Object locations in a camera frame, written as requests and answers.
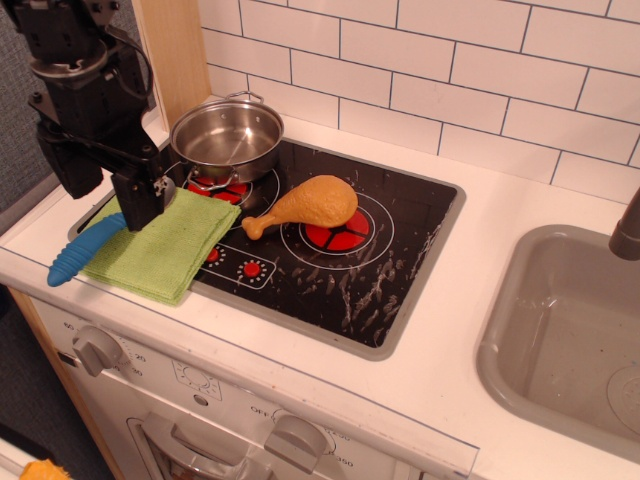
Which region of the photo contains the grey toy sink basin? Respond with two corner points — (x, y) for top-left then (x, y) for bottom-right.
(477, 225), (639, 462)

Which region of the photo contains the black toy stovetop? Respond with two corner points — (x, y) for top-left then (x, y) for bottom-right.
(67, 137), (467, 362)

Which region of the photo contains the orange plastic chicken drumstick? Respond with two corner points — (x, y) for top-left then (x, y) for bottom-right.
(241, 175), (358, 240)

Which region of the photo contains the stainless steel pot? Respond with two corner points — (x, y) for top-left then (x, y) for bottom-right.
(170, 91), (285, 192)

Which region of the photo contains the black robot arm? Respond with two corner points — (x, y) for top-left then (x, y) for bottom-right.
(2, 1), (166, 231)

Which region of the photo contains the grey right oven knob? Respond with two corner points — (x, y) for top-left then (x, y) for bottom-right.
(264, 415), (328, 474)

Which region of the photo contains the wooden side post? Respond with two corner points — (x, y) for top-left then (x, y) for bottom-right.
(133, 0), (211, 131)

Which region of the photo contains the blue handled metal spoon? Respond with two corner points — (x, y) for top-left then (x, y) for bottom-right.
(47, 212), (127, 287)

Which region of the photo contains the green folded rag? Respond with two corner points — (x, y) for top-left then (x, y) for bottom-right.
(83, 189), (241, 306)

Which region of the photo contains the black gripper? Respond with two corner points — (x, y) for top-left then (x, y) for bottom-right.
(29, 67), (176, 232)

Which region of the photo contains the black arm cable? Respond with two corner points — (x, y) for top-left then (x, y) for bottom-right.
(104, 24), (154, 101)

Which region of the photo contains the grey faucet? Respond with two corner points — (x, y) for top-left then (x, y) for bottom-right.
(609, 190), (640, 261)

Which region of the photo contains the grey oven door handle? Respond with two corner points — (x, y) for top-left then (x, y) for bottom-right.
(139, 413), (272, 479)

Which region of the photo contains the orange fuzzy object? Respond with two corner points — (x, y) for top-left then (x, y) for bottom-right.
(19, 459), (71, 480)

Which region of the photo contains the grey left oven knob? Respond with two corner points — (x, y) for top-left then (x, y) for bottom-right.
(72, 326), (123, 377)

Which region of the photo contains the grey oven knob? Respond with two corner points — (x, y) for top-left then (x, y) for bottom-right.
(264, 415), (328, 474)
(72, 326), (123, 377)

